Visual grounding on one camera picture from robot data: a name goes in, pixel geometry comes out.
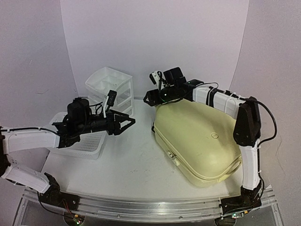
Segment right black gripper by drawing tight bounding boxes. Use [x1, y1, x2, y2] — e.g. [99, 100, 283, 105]
[143, 85, 177, 107]

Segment white plastic drawer organizer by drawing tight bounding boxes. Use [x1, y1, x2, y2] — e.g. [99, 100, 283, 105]
[85, 67, 135, 117]

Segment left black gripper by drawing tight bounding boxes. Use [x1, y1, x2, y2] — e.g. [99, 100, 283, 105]
[76, 109, 135, 136]

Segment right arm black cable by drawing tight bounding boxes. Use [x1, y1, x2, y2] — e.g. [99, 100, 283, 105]
[157, 73, 278, 196]

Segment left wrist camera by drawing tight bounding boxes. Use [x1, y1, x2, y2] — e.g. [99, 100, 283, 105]
[103, 90, 117, 118]

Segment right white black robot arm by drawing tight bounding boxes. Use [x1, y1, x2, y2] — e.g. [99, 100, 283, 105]
[143, 67, 265, 218]

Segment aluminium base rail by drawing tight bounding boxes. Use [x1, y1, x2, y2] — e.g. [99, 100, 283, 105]
[23, 187, 277, 223]

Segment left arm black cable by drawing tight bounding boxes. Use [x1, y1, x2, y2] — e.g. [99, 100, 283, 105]
[37, 101, 106, 214]

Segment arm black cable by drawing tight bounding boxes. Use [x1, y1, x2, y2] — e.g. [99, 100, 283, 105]
[37, 101, 106, 214]
[157, 73, 278, 196]

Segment pale yellow hard suitcase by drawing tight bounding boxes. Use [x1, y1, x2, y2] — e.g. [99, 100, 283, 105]
[153, 100, 242, 187]

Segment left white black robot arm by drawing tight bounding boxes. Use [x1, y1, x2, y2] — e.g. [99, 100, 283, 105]
[0, 97, 135, 207]

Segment white perforated plastic basket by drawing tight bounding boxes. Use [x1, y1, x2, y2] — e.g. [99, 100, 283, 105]
[48, 111, 106, 160]

